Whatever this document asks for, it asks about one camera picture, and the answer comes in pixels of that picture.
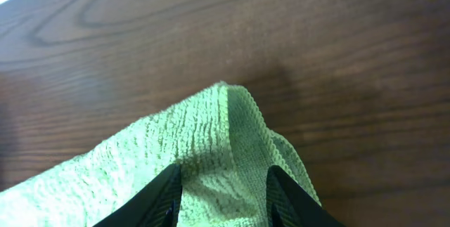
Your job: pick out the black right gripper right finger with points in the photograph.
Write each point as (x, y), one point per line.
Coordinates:
(289, 205)

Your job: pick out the green microfiber cloth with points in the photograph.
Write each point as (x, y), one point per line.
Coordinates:
(219, 138)

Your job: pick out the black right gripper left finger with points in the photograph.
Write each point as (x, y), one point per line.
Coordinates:
(156, 205)

